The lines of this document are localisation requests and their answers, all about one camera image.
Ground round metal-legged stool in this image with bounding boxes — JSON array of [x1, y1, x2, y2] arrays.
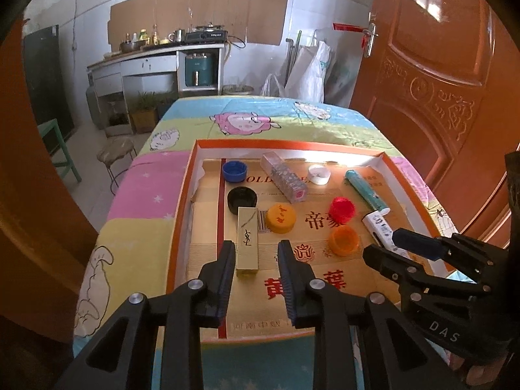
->
[[97, 136, 138, 193]]

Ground yellow bottle cap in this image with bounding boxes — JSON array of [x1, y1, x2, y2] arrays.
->
[[267, 203, 297, 234]]

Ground clear plastic lighter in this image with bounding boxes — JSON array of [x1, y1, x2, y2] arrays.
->
[[261, 152, 308, 203]]

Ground red bottle cap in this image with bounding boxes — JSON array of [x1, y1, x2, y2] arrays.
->
[[328, 197, 357, 224]]

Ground black bottle cap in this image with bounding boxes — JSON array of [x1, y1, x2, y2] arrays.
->
[[227, 187, 258, 216]]

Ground metal rods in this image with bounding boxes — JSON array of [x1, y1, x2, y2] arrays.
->
[[285, 30, 303, 86]]

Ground person's right hand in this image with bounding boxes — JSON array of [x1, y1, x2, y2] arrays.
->
[[447, 351, 500, 390]]

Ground orange bottle cap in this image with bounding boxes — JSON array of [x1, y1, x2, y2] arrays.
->
[[328, 226, 360, 256]]

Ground teal lighter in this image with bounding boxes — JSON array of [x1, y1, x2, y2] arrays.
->
[[344, 170, 391, 216]]

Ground brown cardboard wall covering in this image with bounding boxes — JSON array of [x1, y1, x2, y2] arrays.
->
[[108, 0, 289, 46]]

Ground shallow orange-rimmed cardboard box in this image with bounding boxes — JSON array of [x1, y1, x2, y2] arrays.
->
[[166, 138, 460, 344]]

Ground teal air fryer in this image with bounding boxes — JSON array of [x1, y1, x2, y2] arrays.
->
[[185, 53, 216, 87]]

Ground wooden door frame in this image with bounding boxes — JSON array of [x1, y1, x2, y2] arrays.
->
[[0, 20, 98, 342]]

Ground carved wooden door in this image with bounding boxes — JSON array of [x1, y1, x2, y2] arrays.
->
[[349, 0, 520, 248]]

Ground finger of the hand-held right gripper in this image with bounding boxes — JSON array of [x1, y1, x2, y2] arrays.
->
[[362, 244, 488, 297], [392, 228, 490, 277]]

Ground clear plastic bag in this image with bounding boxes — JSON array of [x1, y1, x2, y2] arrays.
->
[[260, 73, 285, 97]]

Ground black gas stove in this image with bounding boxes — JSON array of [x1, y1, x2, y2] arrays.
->
[[185, 29, 228, 45]]

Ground white bottle cap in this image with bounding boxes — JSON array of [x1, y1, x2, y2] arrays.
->
[[307, 164, 331, 185]]

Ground white cartoon-print lighter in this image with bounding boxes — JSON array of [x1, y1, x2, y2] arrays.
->
[[361, 211, 411, 256]]

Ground blue bottle cap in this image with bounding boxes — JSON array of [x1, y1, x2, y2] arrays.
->
[[222, 160, 248, 183]]

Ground potted green plant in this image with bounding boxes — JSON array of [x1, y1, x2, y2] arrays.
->
[[130, 93, 159, 134]]

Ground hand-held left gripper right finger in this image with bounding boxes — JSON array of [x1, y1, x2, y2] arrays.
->
[[277, 239, 468, 390]]

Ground metal door handle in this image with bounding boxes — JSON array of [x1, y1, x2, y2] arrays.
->
[[363, 13, 379, 58]]

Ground dark refrigerator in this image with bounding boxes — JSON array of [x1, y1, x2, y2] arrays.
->
[[22, 24, 76, 151]]

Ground printed cardboard liner sheet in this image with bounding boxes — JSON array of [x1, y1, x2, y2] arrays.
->
[[189, 158, 439, 338]]

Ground white woven sack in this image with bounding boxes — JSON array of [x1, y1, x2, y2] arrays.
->
[[286, 41, 332, 102]]

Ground gold rectangular case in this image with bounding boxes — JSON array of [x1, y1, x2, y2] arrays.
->
[[236, 206, 260, 274]]

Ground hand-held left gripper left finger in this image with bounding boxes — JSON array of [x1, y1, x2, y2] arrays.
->
[[53, 240, 237, 390]]

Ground green wooden stool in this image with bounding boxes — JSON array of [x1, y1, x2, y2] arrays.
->
[[38, 119, 82, 183]]

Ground white kitchen counter cabinet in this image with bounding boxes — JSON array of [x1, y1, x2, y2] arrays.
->
[[86, 43, 228, 131]]

